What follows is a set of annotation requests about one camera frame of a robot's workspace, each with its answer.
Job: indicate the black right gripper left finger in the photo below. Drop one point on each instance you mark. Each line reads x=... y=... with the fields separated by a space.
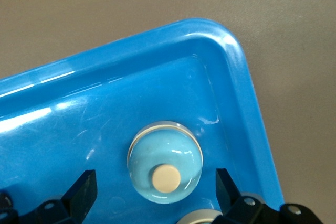
x=84 y=195

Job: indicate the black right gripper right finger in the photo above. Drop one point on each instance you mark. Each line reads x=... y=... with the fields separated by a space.
x=228 y=195

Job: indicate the light blue call bell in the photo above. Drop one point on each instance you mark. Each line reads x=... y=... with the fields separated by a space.
x=199 y=217
x=157 y=150

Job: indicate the blue plastic tray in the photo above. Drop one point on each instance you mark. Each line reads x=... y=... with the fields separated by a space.
x=105 y=103

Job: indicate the brown table cover mat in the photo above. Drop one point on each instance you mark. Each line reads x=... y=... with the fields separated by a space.
x=78 y=11

